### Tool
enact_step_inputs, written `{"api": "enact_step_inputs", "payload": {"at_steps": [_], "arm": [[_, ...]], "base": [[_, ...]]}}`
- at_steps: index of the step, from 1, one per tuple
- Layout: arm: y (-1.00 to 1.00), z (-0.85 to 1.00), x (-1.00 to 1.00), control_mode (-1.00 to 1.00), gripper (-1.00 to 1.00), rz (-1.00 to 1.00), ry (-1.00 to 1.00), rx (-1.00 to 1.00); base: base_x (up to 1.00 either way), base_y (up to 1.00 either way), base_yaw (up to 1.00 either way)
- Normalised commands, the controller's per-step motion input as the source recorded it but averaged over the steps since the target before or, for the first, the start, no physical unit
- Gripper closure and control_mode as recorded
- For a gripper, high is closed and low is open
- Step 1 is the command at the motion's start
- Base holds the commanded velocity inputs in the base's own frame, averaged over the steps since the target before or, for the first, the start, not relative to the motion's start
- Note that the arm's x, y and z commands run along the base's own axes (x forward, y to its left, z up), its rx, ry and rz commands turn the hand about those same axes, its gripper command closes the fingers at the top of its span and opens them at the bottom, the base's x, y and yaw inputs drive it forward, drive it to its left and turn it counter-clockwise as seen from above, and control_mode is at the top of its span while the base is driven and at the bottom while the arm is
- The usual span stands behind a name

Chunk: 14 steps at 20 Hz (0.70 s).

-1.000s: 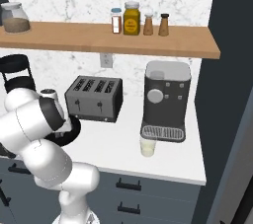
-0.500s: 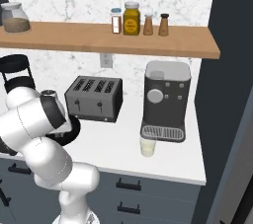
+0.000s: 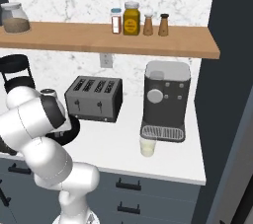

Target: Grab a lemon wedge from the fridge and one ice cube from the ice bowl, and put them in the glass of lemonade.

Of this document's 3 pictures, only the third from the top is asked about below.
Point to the dark blue tall side panel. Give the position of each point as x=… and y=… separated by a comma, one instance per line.
x=224, y=53

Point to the yellow jar with grey lid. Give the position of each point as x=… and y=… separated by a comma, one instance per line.
x=131, y=20

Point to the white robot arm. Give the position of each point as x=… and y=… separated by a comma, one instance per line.
x=36, y=126

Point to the dark blue drawer front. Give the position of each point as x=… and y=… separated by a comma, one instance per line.
x=164, y=190
x=158, y=213
x=13, y=162

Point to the black round stand appliance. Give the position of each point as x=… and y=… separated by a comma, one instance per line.
x=13, y=65

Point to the wooden wall shelf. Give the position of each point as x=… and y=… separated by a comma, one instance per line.
x=99, y=38

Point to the glass jar with brown grains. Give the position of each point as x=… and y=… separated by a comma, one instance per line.
x=15, y=20

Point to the brown shaker with white cap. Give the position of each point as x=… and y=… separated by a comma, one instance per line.
x=148, y=25

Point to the white wall socket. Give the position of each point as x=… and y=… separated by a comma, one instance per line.
x=106, y=60

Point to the glass of lemonade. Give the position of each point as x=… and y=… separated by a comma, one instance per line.
x=147, y=148

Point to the grey four-slot toaster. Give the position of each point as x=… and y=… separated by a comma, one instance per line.
x=94, y=103

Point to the grey coffee machine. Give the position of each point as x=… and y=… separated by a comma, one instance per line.
x=166, y=103

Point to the small red spice jar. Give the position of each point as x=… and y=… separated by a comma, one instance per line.
x=116, y=22

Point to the dark blue cupboard door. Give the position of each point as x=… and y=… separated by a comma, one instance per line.
x=26, y=201

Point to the brown shaker with black cap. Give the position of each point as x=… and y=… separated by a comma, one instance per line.
x=163, y=25

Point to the grey fridge door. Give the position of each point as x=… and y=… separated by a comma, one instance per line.
x=230, y=175

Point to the dark blue wall cupboard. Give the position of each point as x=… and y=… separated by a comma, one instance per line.
x=2, y=1

